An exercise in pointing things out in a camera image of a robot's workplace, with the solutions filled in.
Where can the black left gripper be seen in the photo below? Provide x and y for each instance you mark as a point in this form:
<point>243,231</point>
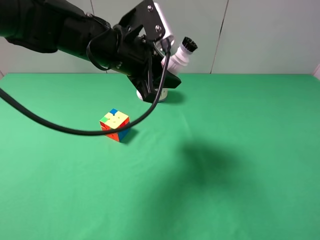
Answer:
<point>130,57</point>

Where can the white bottle with black brush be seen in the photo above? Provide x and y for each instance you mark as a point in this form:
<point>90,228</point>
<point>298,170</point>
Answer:
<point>180,59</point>

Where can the multicoloured puzzle cube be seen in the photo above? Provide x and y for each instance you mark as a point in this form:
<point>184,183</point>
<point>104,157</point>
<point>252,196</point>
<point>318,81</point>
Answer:
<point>115,119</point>

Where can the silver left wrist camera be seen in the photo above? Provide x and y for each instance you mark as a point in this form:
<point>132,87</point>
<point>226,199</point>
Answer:
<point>168,31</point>

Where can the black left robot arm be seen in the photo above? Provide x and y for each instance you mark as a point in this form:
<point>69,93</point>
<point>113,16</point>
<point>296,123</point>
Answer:
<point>48,26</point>

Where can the purple-lidded white cylinder can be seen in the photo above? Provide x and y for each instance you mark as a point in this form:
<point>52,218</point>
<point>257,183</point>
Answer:
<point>163,95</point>

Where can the green table cloth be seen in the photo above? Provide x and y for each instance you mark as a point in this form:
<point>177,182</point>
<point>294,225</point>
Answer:
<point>225,157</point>

